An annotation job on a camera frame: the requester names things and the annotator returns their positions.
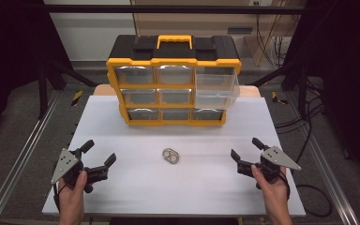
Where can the black metal stand strut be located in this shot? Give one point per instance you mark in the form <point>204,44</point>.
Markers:
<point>293,73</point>
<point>59,73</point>

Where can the yellow black hazard tape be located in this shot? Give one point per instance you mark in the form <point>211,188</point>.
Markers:
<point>278,98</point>
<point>77,97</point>

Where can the set of small clear drawers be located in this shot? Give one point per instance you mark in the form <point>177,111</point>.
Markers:
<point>156,97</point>

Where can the large clear plastic drawer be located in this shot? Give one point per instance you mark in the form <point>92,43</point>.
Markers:
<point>217,89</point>

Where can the black curtain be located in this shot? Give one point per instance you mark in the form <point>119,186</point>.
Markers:
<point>12,62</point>
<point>343,78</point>

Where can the black horizontal frame bar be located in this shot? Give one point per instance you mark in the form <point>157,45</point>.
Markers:
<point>168,8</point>

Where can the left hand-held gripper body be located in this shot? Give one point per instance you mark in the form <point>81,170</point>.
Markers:
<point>65,162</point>

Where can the light wooden board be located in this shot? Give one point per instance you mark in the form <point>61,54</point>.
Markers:
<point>101,90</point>

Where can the person's right hand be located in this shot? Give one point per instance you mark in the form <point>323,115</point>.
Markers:
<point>272,190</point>

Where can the person's left hand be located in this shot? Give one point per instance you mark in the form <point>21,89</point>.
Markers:
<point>72,193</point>

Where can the aluminium rail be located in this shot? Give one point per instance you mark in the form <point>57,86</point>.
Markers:
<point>22,156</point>
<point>328,175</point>

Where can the yellow black organizer cabinet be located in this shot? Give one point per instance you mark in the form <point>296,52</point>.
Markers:
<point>173,51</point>

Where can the grey oval metal part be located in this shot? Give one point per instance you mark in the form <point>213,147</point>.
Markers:
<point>170,156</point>

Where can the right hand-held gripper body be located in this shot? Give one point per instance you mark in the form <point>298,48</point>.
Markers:
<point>278,157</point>

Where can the beige wooden cabinet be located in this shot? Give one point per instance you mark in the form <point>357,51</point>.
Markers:
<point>200,22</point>

